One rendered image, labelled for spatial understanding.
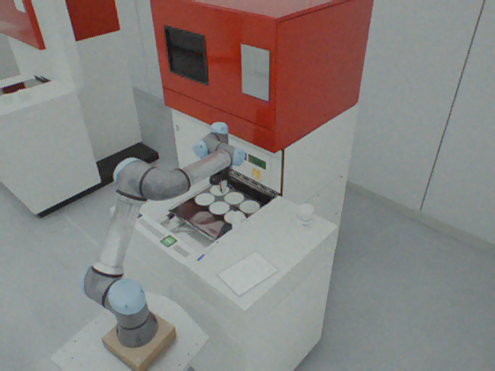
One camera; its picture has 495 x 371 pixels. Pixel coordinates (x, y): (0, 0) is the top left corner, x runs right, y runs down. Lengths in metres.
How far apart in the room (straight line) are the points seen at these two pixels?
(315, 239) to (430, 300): 1.38
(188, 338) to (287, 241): 0.57
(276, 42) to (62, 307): 2.20
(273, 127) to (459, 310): 1.83
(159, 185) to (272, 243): 0.62
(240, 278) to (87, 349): 0.63
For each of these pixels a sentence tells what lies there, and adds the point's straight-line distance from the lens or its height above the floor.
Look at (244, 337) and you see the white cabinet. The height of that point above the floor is 0.79.
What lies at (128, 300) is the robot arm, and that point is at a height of 1.10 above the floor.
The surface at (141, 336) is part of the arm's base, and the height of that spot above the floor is 0.92.
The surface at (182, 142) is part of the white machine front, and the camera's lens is 2.46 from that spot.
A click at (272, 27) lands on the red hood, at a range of 1.64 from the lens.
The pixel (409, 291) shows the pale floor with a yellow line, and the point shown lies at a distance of 3.02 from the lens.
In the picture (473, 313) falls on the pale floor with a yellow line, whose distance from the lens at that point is 3.06.
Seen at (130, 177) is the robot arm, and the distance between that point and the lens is 1.43.
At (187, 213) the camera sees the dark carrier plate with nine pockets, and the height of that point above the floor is 0.90.
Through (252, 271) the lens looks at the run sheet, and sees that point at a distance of 1.64.
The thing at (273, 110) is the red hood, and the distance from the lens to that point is 1.75.
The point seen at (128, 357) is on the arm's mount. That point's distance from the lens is 1.60.
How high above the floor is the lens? 2.19
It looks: 37 degrees down
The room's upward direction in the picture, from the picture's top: 1 degrees counter-clockwise
